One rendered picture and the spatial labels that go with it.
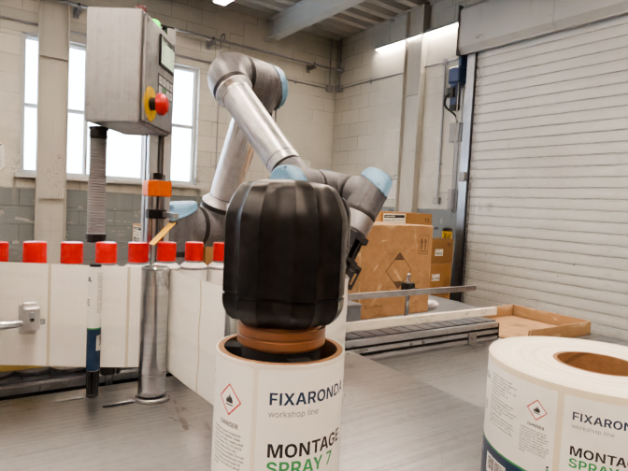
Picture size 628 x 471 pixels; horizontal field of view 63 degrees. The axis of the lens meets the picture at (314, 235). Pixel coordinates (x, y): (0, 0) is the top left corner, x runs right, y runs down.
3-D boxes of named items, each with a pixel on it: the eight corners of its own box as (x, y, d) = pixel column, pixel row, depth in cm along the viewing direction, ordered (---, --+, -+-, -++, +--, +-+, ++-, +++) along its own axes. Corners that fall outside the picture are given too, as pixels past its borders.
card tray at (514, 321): (528, 346, 132) (529, 330, 131) (450, 323, 153) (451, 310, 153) (590, 335, 148) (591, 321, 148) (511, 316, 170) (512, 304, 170)
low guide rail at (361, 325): (50, 367, 78) (51, 355, 78) (49, 365, 79) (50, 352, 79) (496, 314, 137) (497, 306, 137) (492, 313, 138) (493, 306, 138)
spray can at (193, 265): (176, 355, 92) (179, 242, 91) (176, 348, 97) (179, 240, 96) (205, 355, 93) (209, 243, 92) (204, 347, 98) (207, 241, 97)
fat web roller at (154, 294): (138, 406, 69) (143, 268, 67) (130, 395, 72) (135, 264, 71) (172, 401, 71) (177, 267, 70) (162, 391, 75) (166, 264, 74)
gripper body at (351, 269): (325, 277, 102) (351, 225, 105) (302, 271, 109) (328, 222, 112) (350, 293, 106) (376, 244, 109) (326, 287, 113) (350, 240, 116)
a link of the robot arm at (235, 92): (203, 31, 122) (305, 176, 101) (237, 44, 130) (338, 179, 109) (181, 71, 127) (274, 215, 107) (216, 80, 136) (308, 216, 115)
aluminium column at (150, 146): (142, 363, 102) (153, 21, 98) (136, 357, 106) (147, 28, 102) (164, 361, 104) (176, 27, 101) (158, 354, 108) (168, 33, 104)
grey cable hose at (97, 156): (87, 243, 91) (90, 124, 90) (83, 241, 94) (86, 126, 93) (107, 243, 93) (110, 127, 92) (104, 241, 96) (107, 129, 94)
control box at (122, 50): (83, 121, 85) (86, 5, 84) (123, 135, 102) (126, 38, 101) (143, 123, 85) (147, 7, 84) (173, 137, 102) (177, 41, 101)
